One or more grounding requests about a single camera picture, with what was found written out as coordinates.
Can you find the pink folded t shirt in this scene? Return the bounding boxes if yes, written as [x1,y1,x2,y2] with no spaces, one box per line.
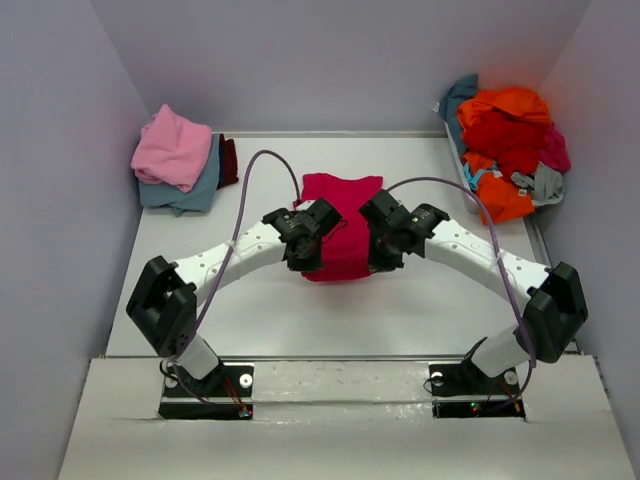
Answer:
[131,104,213,193]

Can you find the light blue folded t shirt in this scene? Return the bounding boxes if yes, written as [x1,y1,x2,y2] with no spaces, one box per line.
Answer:
[138,144,220,216]

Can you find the magenta t shirt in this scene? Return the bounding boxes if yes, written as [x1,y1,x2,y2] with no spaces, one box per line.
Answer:
[301,173,383,283]
[538,123,572,174]

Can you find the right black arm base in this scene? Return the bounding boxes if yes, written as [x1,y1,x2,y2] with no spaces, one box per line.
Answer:
[423,363,526,419]

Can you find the teal blue t shirt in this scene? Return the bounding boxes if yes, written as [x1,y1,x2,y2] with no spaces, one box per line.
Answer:
[437,74,479,140]

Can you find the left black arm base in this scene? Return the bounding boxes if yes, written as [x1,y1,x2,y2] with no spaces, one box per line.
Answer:
[158,360,254,421]

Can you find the white laundry basket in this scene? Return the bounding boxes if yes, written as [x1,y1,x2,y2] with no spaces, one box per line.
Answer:
[432,102,564,216]

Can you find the orange t shirt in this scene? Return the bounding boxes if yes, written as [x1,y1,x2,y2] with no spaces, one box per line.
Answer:
[457,87,551,223]

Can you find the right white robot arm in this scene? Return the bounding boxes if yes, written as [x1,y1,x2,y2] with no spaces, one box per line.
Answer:
[359,190,588,392]

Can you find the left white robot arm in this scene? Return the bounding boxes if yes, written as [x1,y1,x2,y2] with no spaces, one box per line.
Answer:
[126,198,344,395]

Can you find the dark red folded t shirt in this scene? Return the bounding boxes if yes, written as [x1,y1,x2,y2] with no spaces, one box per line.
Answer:
[217,134,239,189]

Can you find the grey t shirt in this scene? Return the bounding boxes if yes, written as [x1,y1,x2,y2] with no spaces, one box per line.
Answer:
[511,163,565,208]

